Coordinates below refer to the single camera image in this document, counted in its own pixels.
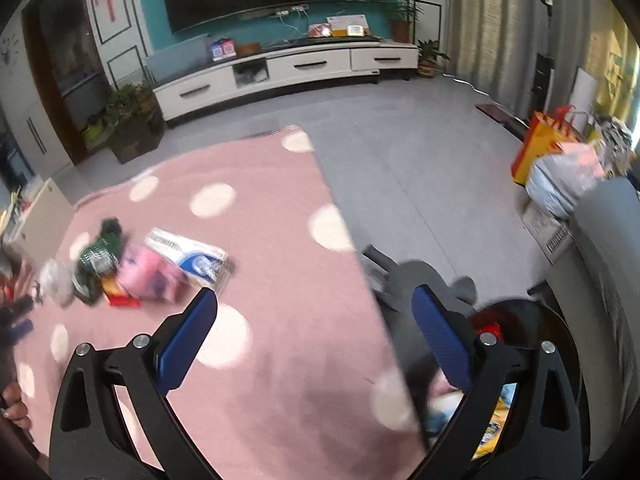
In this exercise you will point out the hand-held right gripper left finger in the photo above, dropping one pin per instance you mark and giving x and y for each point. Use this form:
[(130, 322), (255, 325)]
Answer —
[(185, 340)]

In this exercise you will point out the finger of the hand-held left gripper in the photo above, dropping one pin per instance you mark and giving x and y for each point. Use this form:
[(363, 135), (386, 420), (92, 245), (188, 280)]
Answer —
[(17, 332)]

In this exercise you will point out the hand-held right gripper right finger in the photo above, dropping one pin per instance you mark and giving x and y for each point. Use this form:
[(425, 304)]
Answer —
[(442, 335)]

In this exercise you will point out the pink plastic bag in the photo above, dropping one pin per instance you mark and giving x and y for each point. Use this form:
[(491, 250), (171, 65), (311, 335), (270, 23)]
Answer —
[(440, 385)]

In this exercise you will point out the black trash bin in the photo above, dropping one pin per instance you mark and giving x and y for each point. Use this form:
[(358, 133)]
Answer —
[(520, 320)]

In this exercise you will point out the light blue wrapper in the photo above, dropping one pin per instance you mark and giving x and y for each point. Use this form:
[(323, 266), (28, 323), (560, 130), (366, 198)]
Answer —
[(442, 415)]

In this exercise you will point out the yellow chip bag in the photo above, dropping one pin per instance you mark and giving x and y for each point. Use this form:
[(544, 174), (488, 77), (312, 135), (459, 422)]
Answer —
[(492, 430)]

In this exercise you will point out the person's left hand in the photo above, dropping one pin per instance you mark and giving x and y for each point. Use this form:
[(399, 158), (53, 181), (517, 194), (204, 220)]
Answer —
[(19, 410)]

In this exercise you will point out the white plastic bag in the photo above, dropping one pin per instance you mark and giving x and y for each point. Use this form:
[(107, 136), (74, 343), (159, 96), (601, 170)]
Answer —
[(57, 280)]

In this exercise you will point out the red wrapper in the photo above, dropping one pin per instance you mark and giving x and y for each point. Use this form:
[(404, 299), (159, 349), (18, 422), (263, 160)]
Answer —
[(122, 301)]

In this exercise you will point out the pink tissue packet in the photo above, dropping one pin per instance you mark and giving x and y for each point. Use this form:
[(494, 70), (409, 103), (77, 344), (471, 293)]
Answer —
[(150, 272)]

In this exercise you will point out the white blue toothpaste box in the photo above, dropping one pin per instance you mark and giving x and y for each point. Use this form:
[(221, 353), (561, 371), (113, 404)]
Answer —
[(190, 257)]

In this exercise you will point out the green snack packet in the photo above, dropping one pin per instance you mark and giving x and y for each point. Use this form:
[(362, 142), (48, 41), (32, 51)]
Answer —
[(95, 265)]

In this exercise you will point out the dark crumpled wrapper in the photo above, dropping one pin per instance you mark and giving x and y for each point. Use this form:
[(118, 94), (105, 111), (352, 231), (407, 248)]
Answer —
[(111, 229)]

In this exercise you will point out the pink dotted blanket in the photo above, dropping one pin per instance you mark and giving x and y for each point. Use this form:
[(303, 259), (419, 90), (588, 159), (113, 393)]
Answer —
[(250, 200)]

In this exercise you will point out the grey sofa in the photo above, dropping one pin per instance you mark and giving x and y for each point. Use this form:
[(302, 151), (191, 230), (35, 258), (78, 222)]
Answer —
[(610, 285)]

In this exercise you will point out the filled pale plastic bag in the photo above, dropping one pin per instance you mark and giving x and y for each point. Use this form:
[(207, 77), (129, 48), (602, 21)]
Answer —
[(560, 182)]

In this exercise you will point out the yellow red gift bag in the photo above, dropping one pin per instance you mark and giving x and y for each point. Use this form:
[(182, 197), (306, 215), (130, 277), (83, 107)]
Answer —
[(537, 145)]

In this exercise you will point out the planter with green plants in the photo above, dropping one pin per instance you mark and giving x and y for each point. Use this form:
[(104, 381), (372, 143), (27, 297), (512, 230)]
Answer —
[(130, 120)]

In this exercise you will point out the small potted plant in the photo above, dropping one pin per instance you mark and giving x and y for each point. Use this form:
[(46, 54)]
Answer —
[(430, 57)]

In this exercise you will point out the grey translucent tank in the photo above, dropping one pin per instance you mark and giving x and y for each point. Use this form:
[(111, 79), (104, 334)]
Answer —
[(177, 60)]

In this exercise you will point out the small blue red box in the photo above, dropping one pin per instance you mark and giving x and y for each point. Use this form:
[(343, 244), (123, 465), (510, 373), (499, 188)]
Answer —
[(222, 50)]

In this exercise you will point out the white television cabinet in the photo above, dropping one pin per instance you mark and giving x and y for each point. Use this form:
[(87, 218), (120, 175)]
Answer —
[(300, 67)]

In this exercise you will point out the beige curtain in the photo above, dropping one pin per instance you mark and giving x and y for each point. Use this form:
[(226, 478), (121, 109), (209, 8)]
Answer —
[(500, 35)]

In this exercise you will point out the tall potted plant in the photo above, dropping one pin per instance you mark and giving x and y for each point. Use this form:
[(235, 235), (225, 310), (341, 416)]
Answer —
[(402, 17)]

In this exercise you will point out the yellow white box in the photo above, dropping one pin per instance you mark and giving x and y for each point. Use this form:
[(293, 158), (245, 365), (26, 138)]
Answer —
[(347, 25)]

